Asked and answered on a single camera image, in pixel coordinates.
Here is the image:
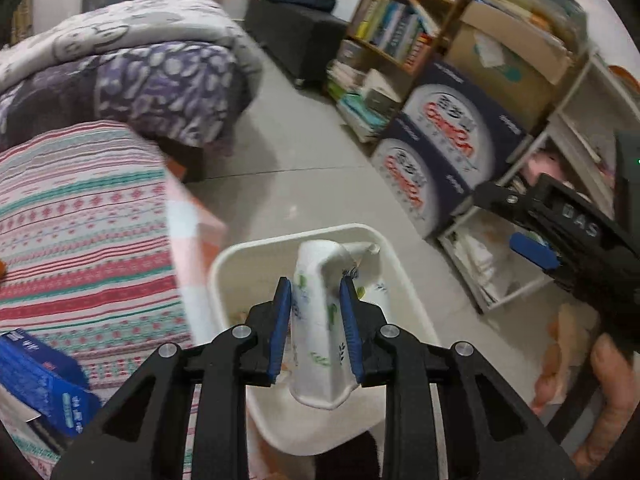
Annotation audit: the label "bed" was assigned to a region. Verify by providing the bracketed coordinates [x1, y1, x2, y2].
[0, 0, 264, 184]

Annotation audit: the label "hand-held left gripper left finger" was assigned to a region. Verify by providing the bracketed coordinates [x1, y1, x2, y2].
[50, 276, 292, 480]

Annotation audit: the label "wooden bookshelf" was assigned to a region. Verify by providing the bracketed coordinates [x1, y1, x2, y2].
[324, 0, 502, 127]

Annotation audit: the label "stack of books on floor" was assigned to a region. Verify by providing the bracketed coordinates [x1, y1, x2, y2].
[336, 94, 397, 142]

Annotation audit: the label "purple patterned blanket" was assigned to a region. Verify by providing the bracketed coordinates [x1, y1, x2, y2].
[0, 42, 254, 162]

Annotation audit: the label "white plastic bin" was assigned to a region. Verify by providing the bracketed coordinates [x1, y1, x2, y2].
[206, 223, 442, 457]

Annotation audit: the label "stack of papers and folders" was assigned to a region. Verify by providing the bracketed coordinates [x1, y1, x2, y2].
[475, 0, 589, 54]

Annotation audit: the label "peach plush toy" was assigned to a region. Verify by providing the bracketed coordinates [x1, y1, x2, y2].
[531, 301, 602, 414]

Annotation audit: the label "grey cartoon print blanket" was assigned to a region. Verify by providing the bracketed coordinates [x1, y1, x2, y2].
[0, 0, 264, 97]

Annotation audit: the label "brown cardboard box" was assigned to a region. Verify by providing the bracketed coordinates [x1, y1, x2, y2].
[444, 0, 574, 132]

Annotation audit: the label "small grey cardboard box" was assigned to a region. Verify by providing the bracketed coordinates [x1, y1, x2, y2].
[361, 66, 404, 112]

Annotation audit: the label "patterned striped tablecloth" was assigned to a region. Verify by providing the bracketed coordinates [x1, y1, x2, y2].
[0, 120, 229, 480]

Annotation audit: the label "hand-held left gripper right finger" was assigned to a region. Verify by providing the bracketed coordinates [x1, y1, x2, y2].
[340, 275, 581, 480]

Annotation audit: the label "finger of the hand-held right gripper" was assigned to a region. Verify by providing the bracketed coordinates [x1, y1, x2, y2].
[509, 231, 561, 273]
[471, 180, 540, 223]

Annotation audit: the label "books in white shelf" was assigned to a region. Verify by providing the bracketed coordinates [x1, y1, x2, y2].
[454, 229, 532, 307]

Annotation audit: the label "row of thick colourful books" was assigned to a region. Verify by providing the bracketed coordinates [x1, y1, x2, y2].
[354, 0, 437, 69]

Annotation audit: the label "white shelf unit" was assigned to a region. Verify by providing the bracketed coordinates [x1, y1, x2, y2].
[436, 49, 640, 317]

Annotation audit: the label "person's right hand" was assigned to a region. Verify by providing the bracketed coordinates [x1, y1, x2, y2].
[571, 332, 640, 472]

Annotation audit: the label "dark blue water carton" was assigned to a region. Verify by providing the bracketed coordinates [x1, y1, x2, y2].
[369, 111, 482, 242]
[399, 59, 532, 197]

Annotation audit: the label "white paper cup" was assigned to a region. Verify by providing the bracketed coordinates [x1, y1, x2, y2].
[290, 239, 382, 410]

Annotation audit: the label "pink plush toy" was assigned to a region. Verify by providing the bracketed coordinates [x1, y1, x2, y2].
[519, 151, 572, 187]

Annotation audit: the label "black storage bench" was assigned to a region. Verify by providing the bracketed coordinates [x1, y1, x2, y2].
[244, 0, 352, 89]

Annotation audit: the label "blue box with white label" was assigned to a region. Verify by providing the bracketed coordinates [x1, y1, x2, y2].
[0, 328, 104, 444]

